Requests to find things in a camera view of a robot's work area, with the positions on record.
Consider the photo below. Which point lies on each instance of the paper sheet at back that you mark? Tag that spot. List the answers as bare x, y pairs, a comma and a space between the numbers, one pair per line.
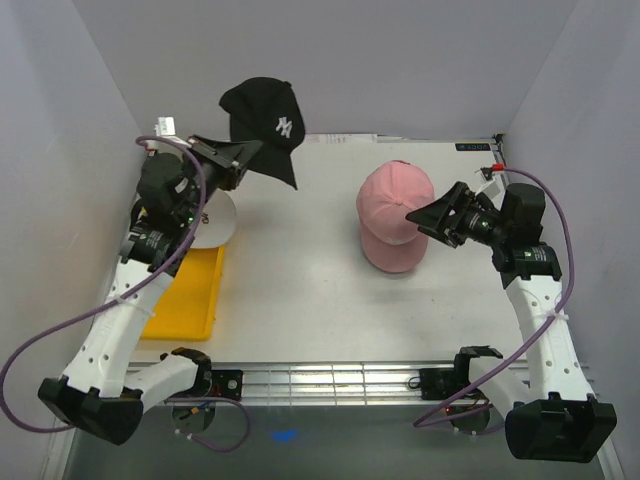
341, 138

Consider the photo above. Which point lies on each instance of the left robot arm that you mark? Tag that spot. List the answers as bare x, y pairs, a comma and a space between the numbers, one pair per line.
96, 393

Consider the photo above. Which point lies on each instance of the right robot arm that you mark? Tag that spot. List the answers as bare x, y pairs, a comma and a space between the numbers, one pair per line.
549, 409

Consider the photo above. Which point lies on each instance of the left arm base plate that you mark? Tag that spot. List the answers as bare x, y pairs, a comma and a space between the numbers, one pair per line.
226, 383

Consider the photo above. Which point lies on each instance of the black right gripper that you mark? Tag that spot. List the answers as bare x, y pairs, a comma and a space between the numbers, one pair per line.
434, 216

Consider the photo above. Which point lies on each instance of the yellow tray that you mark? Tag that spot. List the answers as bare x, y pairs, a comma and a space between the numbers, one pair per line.
186, 311

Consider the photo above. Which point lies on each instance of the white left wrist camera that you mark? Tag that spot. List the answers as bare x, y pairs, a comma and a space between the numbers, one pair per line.
165, 127

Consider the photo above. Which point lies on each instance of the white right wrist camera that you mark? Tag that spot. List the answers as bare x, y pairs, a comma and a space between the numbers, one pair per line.
491, 180

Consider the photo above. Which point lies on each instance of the black logo sticker right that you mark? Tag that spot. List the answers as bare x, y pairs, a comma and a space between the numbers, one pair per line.
468, 147

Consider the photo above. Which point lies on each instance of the aluminium table frame rail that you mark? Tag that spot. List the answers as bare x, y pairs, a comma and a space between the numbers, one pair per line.
326, 384

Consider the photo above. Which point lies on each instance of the white cap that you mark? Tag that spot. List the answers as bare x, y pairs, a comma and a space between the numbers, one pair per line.
217, 223

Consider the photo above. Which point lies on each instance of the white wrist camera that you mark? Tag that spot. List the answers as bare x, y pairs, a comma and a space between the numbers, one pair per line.
491, 180
165, 127

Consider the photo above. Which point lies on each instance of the pink cap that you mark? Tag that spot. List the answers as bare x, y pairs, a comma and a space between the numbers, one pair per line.
389, 241

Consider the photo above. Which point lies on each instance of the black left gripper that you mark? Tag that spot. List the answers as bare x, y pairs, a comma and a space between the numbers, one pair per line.
227, 158

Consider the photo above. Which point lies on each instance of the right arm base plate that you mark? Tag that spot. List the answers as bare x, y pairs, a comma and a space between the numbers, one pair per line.
439, 383

